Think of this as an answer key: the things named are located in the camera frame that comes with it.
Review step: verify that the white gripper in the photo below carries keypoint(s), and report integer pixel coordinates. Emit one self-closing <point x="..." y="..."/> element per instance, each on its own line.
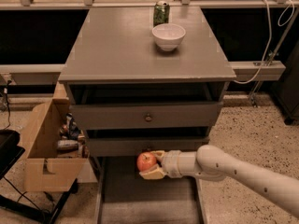
<point x="170" y="163"/>

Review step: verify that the red apple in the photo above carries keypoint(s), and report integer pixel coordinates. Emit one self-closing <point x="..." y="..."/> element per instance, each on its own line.
<point x="145" y="161"/>

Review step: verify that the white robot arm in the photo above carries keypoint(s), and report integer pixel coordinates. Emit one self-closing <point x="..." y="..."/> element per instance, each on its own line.
<point x="211" y="163"/>

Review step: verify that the grey open bottom drawer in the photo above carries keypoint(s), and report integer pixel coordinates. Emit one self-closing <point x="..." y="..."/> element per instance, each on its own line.
<point x="124" y="197"/>

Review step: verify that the grey top drawer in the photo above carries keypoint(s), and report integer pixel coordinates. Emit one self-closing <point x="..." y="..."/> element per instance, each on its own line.
<point x="145" y="116"/>

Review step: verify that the grey middle drawer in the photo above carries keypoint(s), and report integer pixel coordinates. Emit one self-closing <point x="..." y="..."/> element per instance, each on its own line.
<point x="112" y="147"/>

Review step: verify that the grey drawer cabinet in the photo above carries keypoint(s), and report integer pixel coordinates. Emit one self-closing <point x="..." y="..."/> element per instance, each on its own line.
<point x="117" y="62"/>

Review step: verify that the silver can in box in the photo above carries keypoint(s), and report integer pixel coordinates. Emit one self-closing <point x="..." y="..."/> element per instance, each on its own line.
<point x="67" y="145"/>

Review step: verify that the dark bottle in box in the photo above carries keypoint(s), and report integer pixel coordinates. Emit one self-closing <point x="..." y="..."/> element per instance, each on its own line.
<point x="69" y="129"/>

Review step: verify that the cardboard box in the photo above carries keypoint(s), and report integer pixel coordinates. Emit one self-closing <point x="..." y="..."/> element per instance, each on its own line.
<point x="44" y="169"/>

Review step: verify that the white ceramic bowl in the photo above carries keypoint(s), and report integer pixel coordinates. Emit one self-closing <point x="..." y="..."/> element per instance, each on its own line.
<point x="168" y="36"/>

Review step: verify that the green soda can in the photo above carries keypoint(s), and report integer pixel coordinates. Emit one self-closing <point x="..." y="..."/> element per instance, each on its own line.
<point x="161" y="13"/>

